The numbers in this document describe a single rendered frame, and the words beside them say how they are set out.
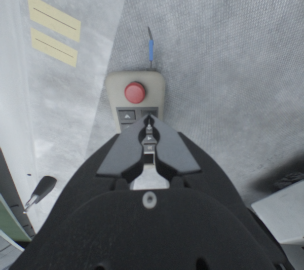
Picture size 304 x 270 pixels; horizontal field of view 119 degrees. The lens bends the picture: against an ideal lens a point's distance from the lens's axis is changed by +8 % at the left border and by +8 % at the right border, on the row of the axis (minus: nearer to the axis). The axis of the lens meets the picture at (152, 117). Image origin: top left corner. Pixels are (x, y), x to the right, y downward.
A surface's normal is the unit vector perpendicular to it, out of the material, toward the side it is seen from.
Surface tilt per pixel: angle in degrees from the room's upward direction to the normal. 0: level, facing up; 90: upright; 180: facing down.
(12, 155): 26
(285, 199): 90
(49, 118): 0
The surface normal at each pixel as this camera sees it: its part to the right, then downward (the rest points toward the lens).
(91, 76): 0.04, 0.47
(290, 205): -0.91, -0.34
